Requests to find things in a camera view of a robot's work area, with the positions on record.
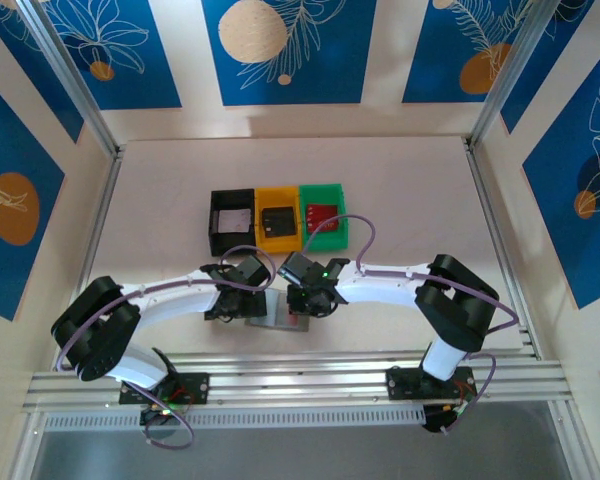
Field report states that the grey clear card holder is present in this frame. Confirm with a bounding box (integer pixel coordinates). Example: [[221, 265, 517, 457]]
[[244, 288, 311, 334]]

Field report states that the white card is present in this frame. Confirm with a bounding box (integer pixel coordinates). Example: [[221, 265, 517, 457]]
[[217, 209, 253, 235]]

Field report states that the black card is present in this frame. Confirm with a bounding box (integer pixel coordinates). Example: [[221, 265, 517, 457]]
[[261, 205, 300, 237]]

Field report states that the black plastic bin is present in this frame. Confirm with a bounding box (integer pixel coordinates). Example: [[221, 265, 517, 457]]
[[209, 188, 258, 258]]

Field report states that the green plastic bin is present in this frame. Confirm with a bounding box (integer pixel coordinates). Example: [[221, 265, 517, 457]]
[[298, 182, 351, 251]]

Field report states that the yellow plastic bin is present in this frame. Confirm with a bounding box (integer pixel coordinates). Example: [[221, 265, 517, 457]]
[[253, 185, 304, 255]]

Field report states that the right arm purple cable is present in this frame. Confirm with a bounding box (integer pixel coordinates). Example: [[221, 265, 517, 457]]
[[303, 214, 520, 435]]

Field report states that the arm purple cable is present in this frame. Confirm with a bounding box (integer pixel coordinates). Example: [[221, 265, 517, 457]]
[[303, 214, 520, 435], [54, 244, 280, 451]]

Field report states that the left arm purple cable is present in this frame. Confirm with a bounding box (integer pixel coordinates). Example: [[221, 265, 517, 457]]
[[54, 244, 280, 451]]

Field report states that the aluminium mounting rail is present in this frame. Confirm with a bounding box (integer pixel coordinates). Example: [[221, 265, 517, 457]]
[[22, 352, 574, 414]]

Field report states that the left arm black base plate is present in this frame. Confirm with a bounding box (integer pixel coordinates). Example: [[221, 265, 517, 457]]
[[118, 372, 211, 406]]

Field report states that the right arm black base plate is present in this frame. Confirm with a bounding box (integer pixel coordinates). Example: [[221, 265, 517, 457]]
[[384, 367, 479, 402]]

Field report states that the white slotted cable duct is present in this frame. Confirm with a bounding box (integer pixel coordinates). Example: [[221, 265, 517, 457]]
[[42, 407, 426, 431]]

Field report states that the aluminium table side rail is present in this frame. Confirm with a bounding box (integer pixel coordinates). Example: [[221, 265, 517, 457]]
[[463, 139, 541, 359], [54, 147, 126, 371]]

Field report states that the aluminium frame post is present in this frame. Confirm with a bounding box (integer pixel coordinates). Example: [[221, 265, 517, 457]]
[[17, 0, 122, 157], [467, 0, 564, 151]]

